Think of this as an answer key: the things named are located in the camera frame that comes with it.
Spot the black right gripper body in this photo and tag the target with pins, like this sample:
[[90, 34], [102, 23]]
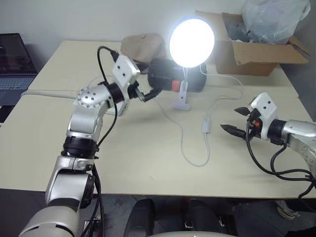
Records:
[[253, 126]]

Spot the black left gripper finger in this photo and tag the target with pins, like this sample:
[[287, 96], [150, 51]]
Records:
[[143, 68], [151, 95]]

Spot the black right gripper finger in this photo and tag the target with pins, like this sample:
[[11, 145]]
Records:
[[234, 130], [243, 111]]

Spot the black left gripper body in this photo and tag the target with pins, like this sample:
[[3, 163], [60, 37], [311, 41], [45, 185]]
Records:
[[136, 90]]

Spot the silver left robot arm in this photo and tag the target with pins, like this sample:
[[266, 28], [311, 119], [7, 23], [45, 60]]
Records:
[[84, 123]]

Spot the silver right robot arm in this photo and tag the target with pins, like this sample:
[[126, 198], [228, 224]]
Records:
[[296, 130]]

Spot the white round clip desk lamp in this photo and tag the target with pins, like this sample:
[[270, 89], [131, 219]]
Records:
[[191, 42]]

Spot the black cylindrical object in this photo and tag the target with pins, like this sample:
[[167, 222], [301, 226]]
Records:
[[163, 74]]

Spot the beige cap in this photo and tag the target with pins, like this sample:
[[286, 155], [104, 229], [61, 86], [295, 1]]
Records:
[[143, 47]]

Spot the brown cardboard box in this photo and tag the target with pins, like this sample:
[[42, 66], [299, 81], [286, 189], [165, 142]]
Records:
[[254, 58]]

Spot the white sneaker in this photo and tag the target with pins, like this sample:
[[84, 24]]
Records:
[[287, 209]]

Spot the clear plastic bag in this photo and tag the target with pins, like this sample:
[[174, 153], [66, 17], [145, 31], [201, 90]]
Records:
[[269, 19]]

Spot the cream robot body shell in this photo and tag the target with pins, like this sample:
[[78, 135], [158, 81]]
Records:
[[195, 234]]

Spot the dark laptop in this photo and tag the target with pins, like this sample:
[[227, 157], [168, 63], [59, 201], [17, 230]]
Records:
[[14, 64]]

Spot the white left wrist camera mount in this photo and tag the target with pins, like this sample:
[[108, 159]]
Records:
[[124, 70]]

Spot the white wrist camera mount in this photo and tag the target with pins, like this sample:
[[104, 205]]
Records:
[[263, 108], [124, 70]]

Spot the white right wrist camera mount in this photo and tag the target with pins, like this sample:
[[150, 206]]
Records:
[[263, 108]]

